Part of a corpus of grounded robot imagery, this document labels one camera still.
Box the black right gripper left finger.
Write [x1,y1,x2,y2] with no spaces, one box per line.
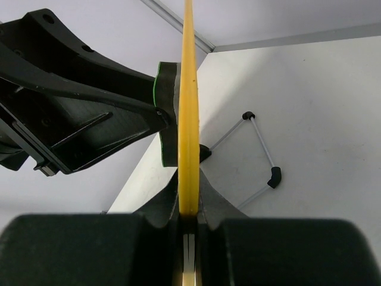
[1,176,180,285]

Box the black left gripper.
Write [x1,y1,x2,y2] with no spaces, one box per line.
[1,8,170,176]

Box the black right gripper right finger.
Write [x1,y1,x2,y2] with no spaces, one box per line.
[196,175,380,285]

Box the yellow framed whiteboard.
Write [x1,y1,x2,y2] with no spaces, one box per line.
[178,0,200,219]

